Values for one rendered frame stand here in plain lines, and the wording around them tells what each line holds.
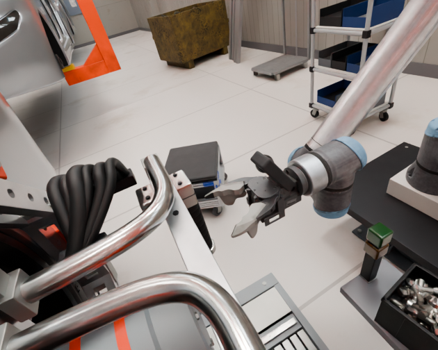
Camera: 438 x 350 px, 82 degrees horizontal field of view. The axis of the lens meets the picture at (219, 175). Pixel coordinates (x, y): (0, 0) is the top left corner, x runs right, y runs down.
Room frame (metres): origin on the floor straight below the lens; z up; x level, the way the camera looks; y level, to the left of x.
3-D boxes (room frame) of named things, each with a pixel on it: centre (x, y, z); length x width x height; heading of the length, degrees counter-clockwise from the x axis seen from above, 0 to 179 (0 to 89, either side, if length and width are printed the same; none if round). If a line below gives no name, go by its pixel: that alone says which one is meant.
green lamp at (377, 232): (0.35, -0.34, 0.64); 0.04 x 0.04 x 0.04; 17
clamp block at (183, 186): (0.34, 0.10, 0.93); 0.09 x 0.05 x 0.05; 107
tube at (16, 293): (0.25, 0.16, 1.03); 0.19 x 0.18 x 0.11; 107
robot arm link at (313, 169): (0.44, -0.19, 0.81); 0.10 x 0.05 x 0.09; 17
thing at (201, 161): (1.37, 0.15, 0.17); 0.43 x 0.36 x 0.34; 170
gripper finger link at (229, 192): (0.43, 0.00, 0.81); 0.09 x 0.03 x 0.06; 75
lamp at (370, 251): (0.35, -0.34, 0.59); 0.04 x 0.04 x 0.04; 17
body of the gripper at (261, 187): (0.41, -0.11, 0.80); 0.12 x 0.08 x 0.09; 107
